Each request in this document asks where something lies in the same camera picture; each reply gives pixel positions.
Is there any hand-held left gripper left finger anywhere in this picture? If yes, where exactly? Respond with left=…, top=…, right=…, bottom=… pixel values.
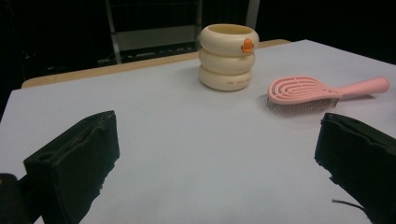
left=23, top=109, right=120, bottom=224

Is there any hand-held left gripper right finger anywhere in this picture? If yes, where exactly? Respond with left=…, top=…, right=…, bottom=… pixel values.
left=314, top=112, right=396, bottom=224

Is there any cream ringed cup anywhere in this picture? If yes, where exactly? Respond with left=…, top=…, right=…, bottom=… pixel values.
left=198, top=23, right=261, bottom=92

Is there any white table mat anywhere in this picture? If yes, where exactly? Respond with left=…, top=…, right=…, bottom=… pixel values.
left=0, top=38, right=396, bottom=224

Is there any grey metal stand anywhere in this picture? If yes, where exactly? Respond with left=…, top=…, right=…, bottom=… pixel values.
left=104, top=0, right=261, bottom=65

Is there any thin black cable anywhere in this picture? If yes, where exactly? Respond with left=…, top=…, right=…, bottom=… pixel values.
left=332, top=199, right=366, bottom=211

